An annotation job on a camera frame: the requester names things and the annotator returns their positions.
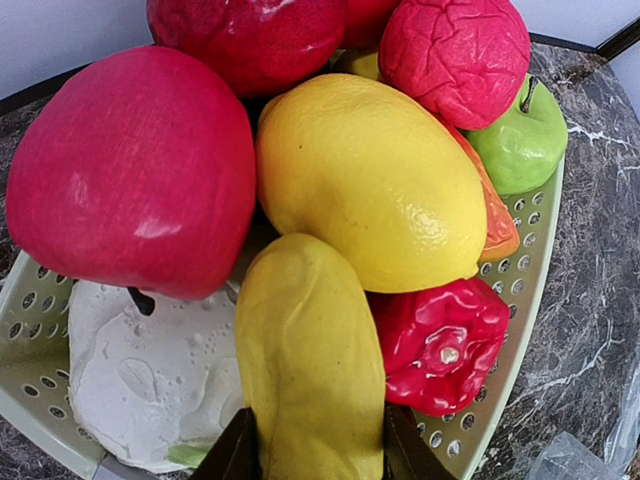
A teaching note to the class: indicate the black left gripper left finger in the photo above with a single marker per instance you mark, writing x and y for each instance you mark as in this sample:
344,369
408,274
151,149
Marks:
234,456

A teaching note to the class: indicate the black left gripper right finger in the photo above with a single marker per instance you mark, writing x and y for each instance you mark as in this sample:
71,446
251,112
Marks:
406,456

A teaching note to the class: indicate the yellow wrinkled banana-like fruit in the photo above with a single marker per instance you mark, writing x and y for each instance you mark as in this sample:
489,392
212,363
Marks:
310,363

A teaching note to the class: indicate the white cabbage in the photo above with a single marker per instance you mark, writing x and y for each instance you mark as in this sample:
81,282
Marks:
141,385

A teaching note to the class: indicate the red bell pepper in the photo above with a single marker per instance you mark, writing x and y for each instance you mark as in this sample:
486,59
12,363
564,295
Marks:
439,344

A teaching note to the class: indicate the orange pepper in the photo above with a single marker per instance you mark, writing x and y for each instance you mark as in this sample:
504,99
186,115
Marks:
502,235

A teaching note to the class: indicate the green perforated plastic basket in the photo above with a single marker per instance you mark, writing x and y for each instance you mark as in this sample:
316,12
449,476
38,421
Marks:
35,358

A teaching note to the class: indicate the red apple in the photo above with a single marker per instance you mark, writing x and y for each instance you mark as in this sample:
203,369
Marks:
139,172

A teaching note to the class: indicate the yellow lemon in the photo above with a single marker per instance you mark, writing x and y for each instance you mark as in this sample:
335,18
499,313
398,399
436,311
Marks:
366,169

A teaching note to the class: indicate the green apple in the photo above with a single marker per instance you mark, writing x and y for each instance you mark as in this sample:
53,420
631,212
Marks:
522,149

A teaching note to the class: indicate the pink-red wrinkled fruit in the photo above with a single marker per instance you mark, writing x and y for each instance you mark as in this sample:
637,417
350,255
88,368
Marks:
463,60

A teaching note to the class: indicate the black right frame post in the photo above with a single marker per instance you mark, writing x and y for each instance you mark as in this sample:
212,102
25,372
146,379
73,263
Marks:
621,41

